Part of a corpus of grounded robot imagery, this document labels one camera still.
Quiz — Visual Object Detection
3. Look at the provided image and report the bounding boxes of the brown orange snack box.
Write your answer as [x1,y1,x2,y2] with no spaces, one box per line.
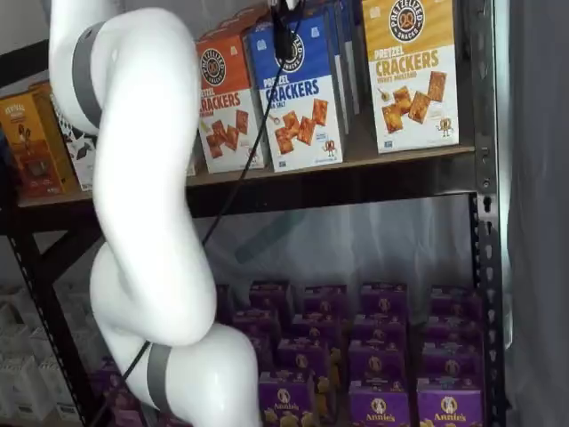
[0,82,80,198]

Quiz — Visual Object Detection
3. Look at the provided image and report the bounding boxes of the black and white box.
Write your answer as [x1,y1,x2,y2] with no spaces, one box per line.
[48,91,99,192]

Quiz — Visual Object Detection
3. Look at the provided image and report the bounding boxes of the purple Annie's box red label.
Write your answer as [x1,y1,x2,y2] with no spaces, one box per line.
[348,384,412,427]

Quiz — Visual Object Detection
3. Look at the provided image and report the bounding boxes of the yellow pretzel cracker box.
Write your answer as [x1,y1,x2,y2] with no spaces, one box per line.
[360,0,461,156]

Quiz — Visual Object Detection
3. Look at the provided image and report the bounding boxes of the blue white pretzel cracker box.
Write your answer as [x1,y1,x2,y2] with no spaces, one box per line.
[327,0,362,134]
[245,8,347,174]

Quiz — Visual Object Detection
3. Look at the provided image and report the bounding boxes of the white carton box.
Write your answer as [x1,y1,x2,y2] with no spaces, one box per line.
[0,355,44,422]
[37,355,79,423]
[26,326,61,361]

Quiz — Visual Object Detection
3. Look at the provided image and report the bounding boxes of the wooden shelf board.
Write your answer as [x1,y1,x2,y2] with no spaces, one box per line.
[16,113,477,209]

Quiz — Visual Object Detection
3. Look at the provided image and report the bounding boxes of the metal shelf frame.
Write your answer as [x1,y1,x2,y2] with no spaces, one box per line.
[0,0,512,427]

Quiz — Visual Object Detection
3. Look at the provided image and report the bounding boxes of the purple Annie's snack box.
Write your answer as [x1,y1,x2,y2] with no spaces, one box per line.
[423,314,485,346]
[358,281,409,315]
[91,355,130,388]
[291,313,343,342]
[352,312,411,343]
[258,371,315,427]
[347,340,413,388]
[101,386,150,427]
[303,284,349,316]
[247,279,293,312]
[420,341,485,391]
[276,338,331,379]
[429,286,485,318]
[230,309,282,340]

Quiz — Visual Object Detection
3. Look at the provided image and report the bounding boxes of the translucent plastic backdrop sheet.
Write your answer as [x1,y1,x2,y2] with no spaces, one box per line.
[190,195,475,294]

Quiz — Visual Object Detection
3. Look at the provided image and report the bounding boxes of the purple Annie's box teal label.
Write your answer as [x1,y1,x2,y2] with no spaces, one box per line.
[416,388,485,427]

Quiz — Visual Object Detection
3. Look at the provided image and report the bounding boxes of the orange pretzel cracker box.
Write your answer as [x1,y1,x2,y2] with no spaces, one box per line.
[194,26,270,175]

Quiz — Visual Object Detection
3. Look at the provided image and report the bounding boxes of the black camera cable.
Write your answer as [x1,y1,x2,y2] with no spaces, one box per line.
[91,0,297,427]

